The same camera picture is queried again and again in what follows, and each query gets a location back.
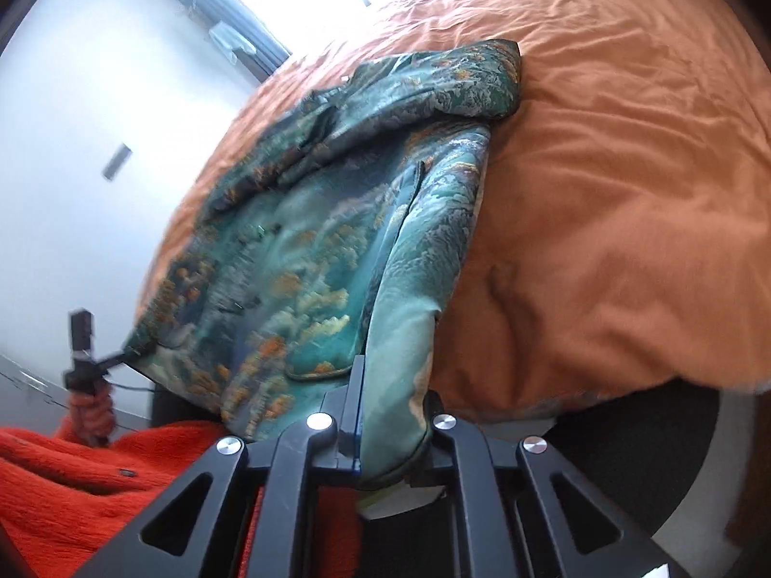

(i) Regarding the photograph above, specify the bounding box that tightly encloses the orange-red knit sweater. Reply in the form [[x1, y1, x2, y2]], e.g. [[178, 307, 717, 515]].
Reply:
[[0, 421, 362, 578]]

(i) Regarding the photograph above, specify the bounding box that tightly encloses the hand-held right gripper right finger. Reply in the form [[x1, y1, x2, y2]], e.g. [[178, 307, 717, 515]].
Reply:
[[410, 391, 693, 578]]

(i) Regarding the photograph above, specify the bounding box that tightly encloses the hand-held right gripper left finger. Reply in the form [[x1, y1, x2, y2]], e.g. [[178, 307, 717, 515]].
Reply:
[[75, 354, 368, 578]]

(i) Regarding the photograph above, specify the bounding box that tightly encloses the dark wall switch panel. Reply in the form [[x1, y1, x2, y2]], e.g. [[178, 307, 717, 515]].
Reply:
[[102, 143, 133, 182]]

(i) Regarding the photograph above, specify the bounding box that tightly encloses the green landscape print jacket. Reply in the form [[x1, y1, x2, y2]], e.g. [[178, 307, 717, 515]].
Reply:
[[123, 38, 525, 491]]

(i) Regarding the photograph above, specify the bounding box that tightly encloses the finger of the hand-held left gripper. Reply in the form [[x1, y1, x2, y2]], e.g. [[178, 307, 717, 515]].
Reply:
[[90, 348, 132, 372]]

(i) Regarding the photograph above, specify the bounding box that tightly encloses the person's left hand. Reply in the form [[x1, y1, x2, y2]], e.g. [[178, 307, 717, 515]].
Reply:
[[67, 384, 117, 449]]

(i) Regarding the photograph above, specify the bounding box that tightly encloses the white cabinet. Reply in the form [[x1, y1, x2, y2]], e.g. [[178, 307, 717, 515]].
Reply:
[[0, 352, 151, 434]]

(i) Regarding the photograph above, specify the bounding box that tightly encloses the light blue hanging towel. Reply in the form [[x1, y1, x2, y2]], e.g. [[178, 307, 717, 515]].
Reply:
[[208, 21, 254, 55]]

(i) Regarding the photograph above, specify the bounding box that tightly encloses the dark grey curtain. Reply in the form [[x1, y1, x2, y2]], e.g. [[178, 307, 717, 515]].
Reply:
[[147, 0, 296, 82]]

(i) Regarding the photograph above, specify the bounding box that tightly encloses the orange bed blanket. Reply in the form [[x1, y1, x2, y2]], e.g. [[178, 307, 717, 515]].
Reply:
[[133, 0, 771, 428]]

